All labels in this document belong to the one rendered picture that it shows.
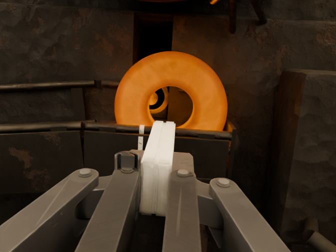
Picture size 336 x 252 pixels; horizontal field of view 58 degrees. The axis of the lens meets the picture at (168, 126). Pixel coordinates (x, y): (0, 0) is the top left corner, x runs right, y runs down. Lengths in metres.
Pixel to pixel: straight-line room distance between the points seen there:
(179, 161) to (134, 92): 0.25
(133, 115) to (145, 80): 0.05
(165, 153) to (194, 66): 0.26
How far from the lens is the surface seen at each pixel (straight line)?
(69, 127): 0.42
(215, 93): 0.41
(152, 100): 0.50
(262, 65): 0.50
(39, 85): 0.52
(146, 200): 0.16
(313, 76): 0.41
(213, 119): 0.41
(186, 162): 0.17
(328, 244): 0.43
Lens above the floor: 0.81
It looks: 13 degrees down
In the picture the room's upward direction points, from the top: 4 degrees clockwise
